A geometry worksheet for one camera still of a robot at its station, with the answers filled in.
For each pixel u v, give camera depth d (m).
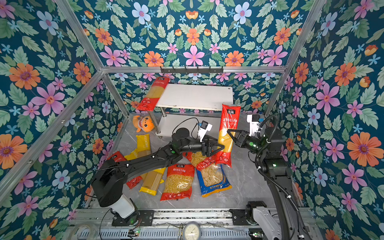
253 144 0.55
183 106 0.78
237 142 0.58
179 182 0.82
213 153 0.63
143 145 0.99
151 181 0.83
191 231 0.66
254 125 0.58
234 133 0.63
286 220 0.40
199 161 0.86
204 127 0.64
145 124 1.03
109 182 0.44
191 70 0.93
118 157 0.95
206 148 0.62
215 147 0.67
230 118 0.63
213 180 0.82
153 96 0.78
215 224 0.72
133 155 0.96
